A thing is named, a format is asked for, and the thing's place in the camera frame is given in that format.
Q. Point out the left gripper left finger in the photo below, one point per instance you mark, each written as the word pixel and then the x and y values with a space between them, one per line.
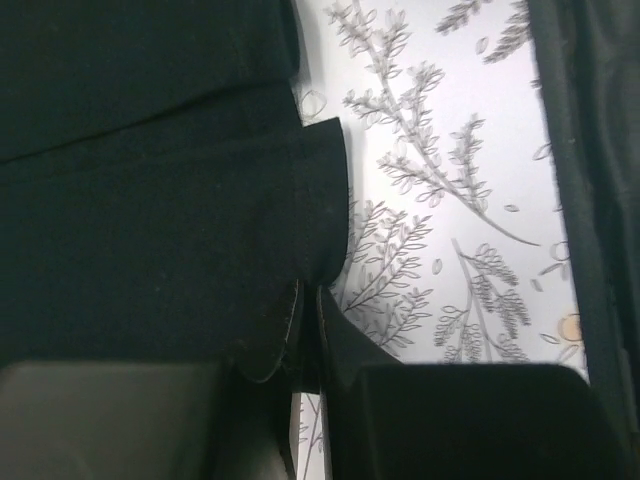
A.
pixel 256 440

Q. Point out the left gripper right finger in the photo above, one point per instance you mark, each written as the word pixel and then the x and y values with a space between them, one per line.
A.
pixel 347 357

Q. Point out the black t shirt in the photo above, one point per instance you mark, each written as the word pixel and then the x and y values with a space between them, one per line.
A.
pixel 158 189

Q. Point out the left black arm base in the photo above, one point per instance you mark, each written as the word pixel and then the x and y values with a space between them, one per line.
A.
pixel 587 54

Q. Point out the floral table mat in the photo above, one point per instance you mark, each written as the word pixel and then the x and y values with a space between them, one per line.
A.
pixel 457 251

